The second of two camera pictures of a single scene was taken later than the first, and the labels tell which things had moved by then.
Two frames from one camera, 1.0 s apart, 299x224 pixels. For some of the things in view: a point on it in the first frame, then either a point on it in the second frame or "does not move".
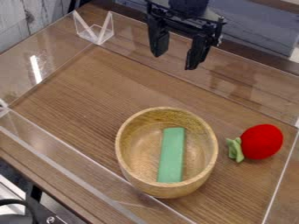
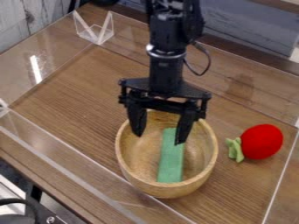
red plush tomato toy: x=259 y=143 does not move
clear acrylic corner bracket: x=94 y=33 does not move
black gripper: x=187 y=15 → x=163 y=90
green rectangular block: x=173 y=155 does not move
